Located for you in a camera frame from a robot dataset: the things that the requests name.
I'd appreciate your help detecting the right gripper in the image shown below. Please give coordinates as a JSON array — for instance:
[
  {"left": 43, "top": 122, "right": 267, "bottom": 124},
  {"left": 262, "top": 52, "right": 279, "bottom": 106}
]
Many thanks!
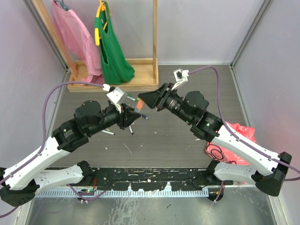
[{"left": 138, "top": 82, "right": 193, "bottom": 124}]

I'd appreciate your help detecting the orange highlighter cap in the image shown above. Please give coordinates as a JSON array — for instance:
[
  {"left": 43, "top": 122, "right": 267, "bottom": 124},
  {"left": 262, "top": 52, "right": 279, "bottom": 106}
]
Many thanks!
[{"left": 136, "top": 100, "right": 144, "bottom": 110}]

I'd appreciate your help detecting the white pen black tip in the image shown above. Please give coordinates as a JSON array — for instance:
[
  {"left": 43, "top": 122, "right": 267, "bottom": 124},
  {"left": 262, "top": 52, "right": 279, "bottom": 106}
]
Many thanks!
[{"left": 101, "top": 130, "right": 115, "bottom": 135}]

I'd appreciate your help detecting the wooden clothes rack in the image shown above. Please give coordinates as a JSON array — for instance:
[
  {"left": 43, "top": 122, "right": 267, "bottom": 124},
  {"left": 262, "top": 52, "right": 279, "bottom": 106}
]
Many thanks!
[{"left": 33, "top": 0, "right": 158, "bottom": 92}]

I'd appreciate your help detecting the green tank top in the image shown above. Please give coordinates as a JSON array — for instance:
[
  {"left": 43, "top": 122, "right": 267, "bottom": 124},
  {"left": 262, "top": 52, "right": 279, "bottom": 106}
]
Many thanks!
[{"left": 94, "top": 1, "right": 135, "bottom": 85}]

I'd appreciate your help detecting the pink shirt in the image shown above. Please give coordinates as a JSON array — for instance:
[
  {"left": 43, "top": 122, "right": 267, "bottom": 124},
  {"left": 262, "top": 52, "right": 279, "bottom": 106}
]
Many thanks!
[{"left": 52, "top": 1, "right": 105, "bottom": 85}]

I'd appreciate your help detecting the red patterned cloth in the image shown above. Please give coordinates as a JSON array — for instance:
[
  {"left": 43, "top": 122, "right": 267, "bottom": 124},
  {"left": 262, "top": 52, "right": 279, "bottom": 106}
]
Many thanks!
[{"left": 205, "top": 122, "right": 257, "bottom": 183}]

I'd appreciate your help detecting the yellow hanger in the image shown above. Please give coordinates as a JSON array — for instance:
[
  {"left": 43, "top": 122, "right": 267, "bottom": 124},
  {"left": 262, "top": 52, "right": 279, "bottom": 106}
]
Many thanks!
[{"left": 94, "top": 0, "right": 112, "bottom": 47}]

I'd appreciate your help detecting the blue grey hanger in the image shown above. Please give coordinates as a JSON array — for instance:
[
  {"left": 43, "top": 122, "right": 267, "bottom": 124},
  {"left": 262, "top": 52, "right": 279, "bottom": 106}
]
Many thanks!
[{"left": 54, "top": 0, "right": 70, "bottom": 11}]

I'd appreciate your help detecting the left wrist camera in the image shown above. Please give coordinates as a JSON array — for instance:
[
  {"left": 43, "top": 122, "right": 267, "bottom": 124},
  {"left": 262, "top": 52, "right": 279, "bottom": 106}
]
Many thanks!
[{"left": 107, "top": 86, "right": 127, "bottom": 114}]

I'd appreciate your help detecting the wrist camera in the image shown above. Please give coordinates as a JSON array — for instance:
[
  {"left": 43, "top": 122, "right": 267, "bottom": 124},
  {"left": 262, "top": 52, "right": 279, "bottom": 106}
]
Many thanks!
[
  {"left": 107, "top": 86, "right": 127, "bottom": 114},
  {"left": 172, "top": 68, "right": 189, "bottom": 90}
]

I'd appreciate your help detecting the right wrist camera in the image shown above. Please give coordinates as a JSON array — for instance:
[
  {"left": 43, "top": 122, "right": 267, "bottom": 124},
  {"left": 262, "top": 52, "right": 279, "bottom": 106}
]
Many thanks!
[{"left": 172, "top": 68, "right": 189, "bottom": 90}]

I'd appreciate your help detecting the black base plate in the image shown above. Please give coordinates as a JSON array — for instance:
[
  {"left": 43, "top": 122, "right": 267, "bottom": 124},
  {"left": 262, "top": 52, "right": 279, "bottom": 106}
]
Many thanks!
[{"left": 89, "top": 167, "right": 221, "bottom": 191}]

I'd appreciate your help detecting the grey slotted cable duct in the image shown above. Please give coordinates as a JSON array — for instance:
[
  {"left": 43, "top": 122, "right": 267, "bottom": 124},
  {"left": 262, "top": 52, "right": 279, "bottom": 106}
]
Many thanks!
[{"left": 37, "top": 188, "right": 209, "bottom": 198}]

